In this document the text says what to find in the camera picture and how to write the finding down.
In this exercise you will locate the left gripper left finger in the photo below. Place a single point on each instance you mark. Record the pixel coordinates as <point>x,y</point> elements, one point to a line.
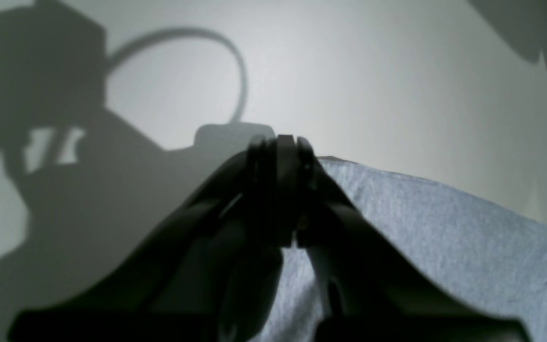
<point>208,273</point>

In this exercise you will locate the grey T-shirt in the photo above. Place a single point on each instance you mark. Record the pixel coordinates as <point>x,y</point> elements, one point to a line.
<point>487,255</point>

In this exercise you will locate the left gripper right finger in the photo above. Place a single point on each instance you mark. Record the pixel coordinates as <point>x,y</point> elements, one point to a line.
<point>371,292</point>

